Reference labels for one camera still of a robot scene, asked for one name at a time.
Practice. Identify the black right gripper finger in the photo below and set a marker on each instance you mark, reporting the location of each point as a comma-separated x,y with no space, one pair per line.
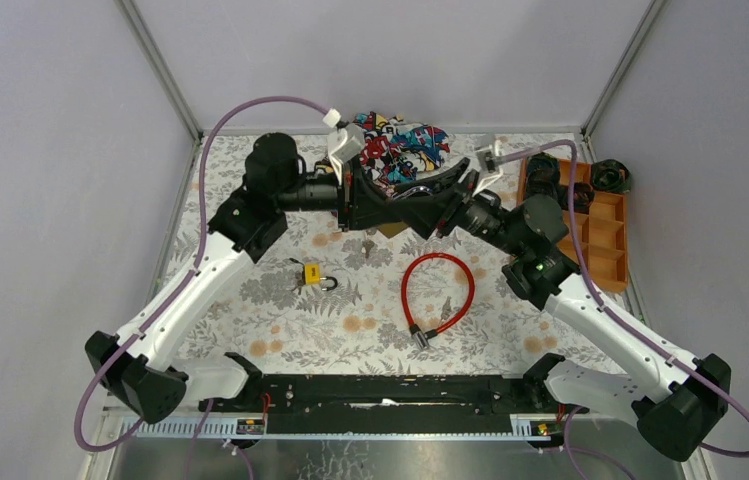
424,216
456,180

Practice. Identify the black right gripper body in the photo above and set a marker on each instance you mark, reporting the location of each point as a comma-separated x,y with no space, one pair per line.
466,196

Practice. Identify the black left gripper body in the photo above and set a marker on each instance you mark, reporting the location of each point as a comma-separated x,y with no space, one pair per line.
346,198

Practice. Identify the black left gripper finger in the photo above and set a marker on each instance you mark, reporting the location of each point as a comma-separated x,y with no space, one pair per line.
367,195
366,219

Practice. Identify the silver padlock key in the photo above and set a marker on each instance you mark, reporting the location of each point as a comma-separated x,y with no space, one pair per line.
367,247

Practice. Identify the red cable lock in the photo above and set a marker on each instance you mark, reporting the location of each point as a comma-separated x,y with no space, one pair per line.
424,286

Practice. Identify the brass padlock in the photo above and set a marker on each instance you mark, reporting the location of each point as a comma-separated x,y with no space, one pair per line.
390,230

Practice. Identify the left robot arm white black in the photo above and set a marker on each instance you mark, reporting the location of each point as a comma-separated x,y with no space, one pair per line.
138,363

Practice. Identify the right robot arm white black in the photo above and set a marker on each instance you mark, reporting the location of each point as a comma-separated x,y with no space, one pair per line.
672,397

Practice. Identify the colourful comic print cloth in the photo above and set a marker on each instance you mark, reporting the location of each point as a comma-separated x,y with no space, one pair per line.
397,152

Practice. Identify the dark rolled fabric top left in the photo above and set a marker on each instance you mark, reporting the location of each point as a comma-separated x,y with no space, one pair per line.
542,168

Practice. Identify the yellow small padlock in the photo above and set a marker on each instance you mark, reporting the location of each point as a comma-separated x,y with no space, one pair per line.
311,276

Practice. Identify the dark rolled fabric small centre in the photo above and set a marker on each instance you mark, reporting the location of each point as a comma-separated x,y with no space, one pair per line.
578,197

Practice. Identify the orange wooden compartment tray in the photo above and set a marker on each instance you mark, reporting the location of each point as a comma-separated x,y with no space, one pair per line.
602,233

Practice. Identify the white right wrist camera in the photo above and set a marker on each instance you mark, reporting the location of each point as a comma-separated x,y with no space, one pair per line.
487,151

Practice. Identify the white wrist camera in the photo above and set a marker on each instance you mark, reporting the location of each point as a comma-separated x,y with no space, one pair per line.
487,151
344,142

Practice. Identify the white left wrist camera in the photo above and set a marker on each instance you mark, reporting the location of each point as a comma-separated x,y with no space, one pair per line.
344,142

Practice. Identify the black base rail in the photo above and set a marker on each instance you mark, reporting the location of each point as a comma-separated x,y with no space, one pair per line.
390,405

